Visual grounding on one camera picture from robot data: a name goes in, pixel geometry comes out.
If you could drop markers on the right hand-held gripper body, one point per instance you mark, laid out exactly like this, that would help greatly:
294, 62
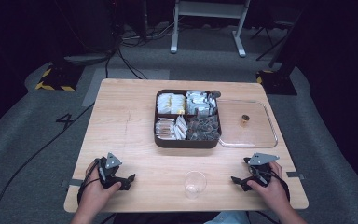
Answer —
261, 169

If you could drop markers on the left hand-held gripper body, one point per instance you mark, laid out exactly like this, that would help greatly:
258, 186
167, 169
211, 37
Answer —
109, 174

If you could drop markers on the person's right hand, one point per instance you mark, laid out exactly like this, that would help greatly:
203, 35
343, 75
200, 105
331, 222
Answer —
270, 193

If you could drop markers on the person's left hand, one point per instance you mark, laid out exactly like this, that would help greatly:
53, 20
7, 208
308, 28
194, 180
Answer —
94, 194

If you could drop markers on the grey tape strip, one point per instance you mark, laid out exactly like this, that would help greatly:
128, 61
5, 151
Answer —
73, 183
295, 175

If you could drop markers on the clear lid with knob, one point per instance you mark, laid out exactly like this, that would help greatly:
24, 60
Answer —
254, 133

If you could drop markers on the person's light blue clothing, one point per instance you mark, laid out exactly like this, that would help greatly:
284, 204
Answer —
227, 217

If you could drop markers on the clear plastic cup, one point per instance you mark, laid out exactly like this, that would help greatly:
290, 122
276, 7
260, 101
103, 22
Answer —
195, 184

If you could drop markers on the stack of clear packets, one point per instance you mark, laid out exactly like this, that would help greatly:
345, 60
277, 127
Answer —
165, 130

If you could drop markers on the pile of dark brown packets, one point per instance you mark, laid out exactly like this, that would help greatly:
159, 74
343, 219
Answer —
203, 128

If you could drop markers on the brown compartment box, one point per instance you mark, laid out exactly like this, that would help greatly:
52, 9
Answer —
186, 143

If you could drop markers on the stack of plain white sachets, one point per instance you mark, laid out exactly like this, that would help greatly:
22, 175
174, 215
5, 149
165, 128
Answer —
181, 127

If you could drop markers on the stack of yellow white packets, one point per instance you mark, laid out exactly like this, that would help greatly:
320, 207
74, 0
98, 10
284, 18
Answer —
171, 104

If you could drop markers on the stack of silver packets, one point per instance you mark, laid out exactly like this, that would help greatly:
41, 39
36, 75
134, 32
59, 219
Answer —
200, 103

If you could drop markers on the black yellow striped stand base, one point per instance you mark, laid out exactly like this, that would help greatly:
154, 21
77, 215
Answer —
276, 82
60, 79

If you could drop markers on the small grey round capsule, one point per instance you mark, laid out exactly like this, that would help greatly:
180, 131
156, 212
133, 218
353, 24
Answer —
215, 93

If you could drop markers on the black tripod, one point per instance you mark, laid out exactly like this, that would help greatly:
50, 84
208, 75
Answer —
272, 37

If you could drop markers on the white metal desk frame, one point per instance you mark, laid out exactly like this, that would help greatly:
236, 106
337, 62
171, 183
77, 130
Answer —
209, 11

